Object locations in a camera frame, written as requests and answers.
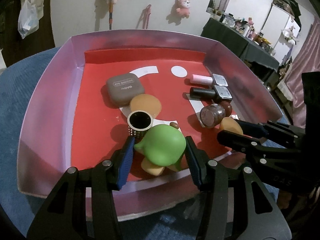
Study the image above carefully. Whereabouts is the tan mushroom shaped sponge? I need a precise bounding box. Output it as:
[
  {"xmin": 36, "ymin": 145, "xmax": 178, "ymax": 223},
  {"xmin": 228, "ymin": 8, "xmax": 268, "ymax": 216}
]
[{"xmin": 219, "ymin": 117, "xmax": 244, "ymax": 135}]

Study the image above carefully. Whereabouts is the dark brown round ball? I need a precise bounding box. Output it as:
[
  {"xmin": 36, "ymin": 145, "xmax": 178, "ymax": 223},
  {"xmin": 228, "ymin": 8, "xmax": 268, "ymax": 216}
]
[{"xmin": 220, "ymin": 101, "xmax": 233, "ymax": 117}]

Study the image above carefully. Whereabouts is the brown glass jar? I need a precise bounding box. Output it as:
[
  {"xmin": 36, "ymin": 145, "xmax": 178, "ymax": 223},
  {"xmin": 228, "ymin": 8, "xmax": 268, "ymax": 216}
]
[{"xmin": 200, "ymin": 103, "xmax": 226, "ymax": 128}]

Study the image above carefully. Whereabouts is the green orange duck toy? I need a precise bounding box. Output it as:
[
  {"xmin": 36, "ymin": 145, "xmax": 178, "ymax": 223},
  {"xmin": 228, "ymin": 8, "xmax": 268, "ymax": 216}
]
[{"xmin": 134, "ymin": 124, "xmax": 186, "ymax": 176}]

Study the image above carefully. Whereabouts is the studded black round jar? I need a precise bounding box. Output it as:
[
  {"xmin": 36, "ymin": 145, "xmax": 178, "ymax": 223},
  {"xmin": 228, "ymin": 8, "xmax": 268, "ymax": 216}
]
[{"xmin": 127, "ymin": 111, "xmax": 153, "ymax": 138}]

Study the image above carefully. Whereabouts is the black cap nail polish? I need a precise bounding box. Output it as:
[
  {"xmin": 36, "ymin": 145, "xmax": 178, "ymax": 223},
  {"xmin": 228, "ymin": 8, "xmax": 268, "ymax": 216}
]
[{"xmin": 189, "ymin": 85, "xmax": 233, "ymax": 103}]

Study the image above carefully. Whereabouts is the tan round makeup sponge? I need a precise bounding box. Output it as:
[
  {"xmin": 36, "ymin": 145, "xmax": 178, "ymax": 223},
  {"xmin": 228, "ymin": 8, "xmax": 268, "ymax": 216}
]
[{"xmin": 130, "ymin": 94, "xmax": 162, "ymax": 118}]

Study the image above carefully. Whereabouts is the pink cap nail polish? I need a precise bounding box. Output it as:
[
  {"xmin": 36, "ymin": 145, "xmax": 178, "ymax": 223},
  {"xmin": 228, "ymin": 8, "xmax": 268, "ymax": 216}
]
[{"xmin": 190, "ymin": 74, "xmax": 228, "ymax": 87}]

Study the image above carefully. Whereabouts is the brown eye shadow case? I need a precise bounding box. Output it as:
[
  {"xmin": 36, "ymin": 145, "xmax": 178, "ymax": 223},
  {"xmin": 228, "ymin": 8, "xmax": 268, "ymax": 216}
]
[{"xmin": 106, "ymin": 73, "xmax": 145, "ymax": 107}]

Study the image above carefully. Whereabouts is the pink red cardboard tray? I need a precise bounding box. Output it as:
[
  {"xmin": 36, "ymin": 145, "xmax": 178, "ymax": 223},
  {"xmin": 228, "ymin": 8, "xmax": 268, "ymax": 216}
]
[{"xmin": 17, "ymin": 30, "xmax": 282, "ymax": 220}]

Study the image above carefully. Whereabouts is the dark green covered table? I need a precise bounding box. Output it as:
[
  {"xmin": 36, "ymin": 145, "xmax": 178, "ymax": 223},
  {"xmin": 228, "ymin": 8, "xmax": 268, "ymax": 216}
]
[{"xmin": 201, "ymin": 18, "xmax": 279, "ymax": 72}]

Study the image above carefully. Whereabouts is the pink curtain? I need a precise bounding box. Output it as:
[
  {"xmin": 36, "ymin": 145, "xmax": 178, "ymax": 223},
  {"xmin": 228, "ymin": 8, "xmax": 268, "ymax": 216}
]
[{"xmin": 285, "ymin": 18, "xmax": 319, "ymax": 128}]

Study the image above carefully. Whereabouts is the white cabinet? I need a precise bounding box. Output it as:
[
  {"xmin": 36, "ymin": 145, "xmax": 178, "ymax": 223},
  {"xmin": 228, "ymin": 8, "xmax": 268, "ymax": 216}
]
[{"xmin": 261, "ymin": 0, "xmax": 301, "ymax": 58}]

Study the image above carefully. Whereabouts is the blue round cushion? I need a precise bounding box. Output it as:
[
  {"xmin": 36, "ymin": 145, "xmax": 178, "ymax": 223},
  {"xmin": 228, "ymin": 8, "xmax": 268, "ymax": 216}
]
[{"xmin": 0, "ymin": 47, "xmax": 291, "ymax": 240}]

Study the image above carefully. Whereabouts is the pink plush bear toy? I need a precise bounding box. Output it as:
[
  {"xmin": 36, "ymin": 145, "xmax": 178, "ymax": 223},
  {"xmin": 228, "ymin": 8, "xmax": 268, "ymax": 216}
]
[{"xmin": 176, "ymin": 0, "xmax": 190, "ymax": 18}]

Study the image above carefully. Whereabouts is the dark brown door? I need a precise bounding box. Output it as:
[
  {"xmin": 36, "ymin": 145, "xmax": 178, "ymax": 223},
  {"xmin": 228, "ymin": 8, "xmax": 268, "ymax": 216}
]
[{"xmin": 1, "ymin": 0, "xmax": 55, "ymax": 67}]

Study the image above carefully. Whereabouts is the white plastic bag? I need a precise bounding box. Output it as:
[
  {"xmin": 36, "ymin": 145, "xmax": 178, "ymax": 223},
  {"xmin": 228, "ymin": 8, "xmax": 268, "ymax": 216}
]
[{"xmin": 18, "ymin": 0, "xmax": 39, "ymax": 39}]

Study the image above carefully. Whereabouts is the pink hanging strap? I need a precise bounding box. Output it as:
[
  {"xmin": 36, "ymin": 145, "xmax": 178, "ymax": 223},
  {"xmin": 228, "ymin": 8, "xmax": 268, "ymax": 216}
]
[{"xmin": 135, "ymin": 4, "xmax": 153, "ymax": 29}]

